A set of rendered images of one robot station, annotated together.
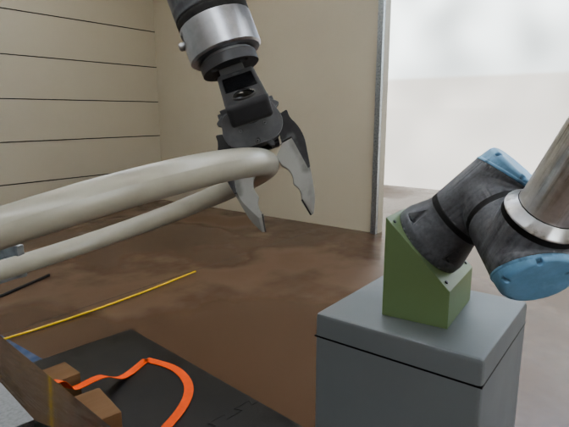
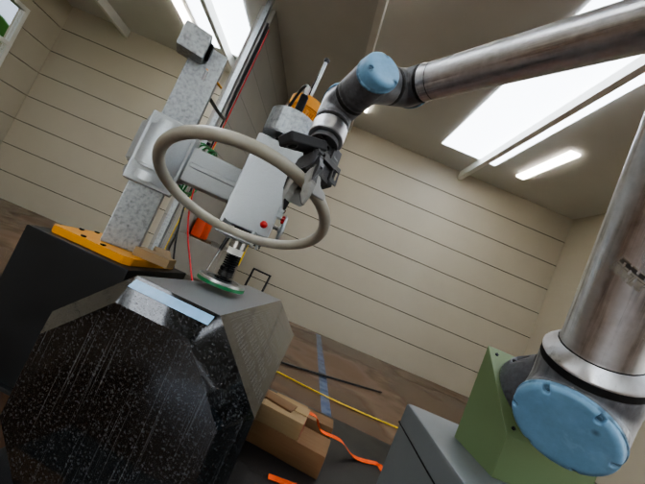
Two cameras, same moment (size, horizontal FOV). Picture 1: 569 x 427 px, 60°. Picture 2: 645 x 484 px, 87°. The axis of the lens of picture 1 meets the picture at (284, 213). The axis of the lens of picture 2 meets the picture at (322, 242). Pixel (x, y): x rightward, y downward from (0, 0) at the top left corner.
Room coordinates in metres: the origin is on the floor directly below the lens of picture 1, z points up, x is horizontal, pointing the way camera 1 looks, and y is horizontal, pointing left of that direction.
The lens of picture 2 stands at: (0.22, -0.63, 1.10)
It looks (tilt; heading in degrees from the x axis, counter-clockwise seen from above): 5 degrees up; 53
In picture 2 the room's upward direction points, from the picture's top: 23 degrees clockwise
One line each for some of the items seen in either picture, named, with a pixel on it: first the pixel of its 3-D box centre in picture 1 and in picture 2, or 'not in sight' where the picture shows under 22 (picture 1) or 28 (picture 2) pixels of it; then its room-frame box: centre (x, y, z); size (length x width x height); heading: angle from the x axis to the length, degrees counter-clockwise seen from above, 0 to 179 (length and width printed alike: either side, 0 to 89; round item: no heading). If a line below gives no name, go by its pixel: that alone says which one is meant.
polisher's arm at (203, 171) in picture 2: not in sight; (197, 169); (0.75, 1.55, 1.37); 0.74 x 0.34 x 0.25; 162
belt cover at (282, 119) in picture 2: not in sight; (282, 154); (1.03, 1.13, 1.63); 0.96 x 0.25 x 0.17; 62
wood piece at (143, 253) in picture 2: not in sight; (155, 257); (0.71, 1.40, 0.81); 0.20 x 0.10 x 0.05; 145
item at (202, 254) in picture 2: not in sight; (203, 271); (2.05, 4.15, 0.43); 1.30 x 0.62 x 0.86; 53
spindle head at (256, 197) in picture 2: not in sight; (262, 194); (0.91, 0.89, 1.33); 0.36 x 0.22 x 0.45; 62
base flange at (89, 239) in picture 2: not in sight; (119, 248); (0.56, 1.61, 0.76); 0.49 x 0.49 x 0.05; 47
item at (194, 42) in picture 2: not in sight; (195, 44); (0.45, 1.51, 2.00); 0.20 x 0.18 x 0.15; 137
